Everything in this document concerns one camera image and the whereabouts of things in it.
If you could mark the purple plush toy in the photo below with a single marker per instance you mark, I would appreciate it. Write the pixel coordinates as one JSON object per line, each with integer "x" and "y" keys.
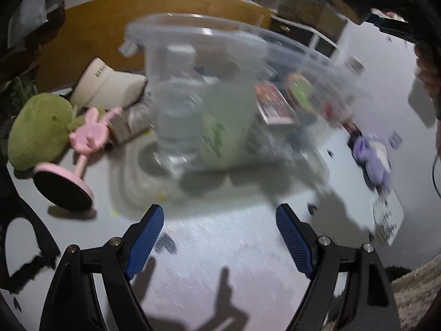
{"x": 373, "y": 155}

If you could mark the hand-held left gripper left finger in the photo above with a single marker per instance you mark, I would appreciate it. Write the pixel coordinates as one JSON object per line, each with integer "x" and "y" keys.
{"x": 144, "y": 244}

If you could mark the person's right hand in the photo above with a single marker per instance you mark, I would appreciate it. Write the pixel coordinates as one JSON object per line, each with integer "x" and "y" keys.
{"x": 429, "y": 72}

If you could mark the silver can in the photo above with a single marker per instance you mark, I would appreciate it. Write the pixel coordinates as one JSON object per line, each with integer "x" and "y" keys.
{"x": 132, "y": 120}

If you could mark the brown cardboard box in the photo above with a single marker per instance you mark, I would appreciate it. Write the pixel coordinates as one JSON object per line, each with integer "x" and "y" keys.
{"x": 310, "y": 12}

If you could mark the pink rabbit stand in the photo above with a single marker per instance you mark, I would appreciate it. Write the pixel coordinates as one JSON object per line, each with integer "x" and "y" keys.
{"x": 86, "y": 138}

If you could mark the clear water bottle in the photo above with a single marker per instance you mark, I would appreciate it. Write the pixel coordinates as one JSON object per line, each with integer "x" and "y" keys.
{"x": 175, "y": 110}

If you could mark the red printed card box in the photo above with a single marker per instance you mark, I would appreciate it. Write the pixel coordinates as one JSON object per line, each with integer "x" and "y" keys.
{"x": 275, "y": 105}

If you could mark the clear plastic container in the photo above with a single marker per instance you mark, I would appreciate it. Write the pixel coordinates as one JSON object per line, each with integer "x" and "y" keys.
{"x": 241, "y": 41}

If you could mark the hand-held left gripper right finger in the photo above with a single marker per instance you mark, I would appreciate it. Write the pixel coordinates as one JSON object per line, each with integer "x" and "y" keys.
{"x": 296, "y": 244}

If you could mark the green plush toy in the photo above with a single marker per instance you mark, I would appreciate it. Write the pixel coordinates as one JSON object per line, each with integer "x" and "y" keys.
{"x": 38, "y": 127}

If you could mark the cork coaster with green frog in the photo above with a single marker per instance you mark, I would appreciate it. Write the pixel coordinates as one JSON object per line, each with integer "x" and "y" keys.
{"x": 301, "y": 89}

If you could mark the small grey sticker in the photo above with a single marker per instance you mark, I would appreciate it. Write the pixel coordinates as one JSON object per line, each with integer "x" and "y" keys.
{"x": 396, "y": 139}

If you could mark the burger plush toy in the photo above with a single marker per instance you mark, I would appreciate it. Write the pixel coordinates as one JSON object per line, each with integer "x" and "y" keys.
{"x": 352, "y": 129}

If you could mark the pale green printed packet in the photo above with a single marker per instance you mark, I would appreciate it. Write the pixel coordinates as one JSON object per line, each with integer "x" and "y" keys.
{"x": 224, "y": 124}

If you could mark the beige fuzzy blanket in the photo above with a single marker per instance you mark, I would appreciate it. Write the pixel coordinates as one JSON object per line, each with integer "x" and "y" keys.
{"x": 413, "y": 293}

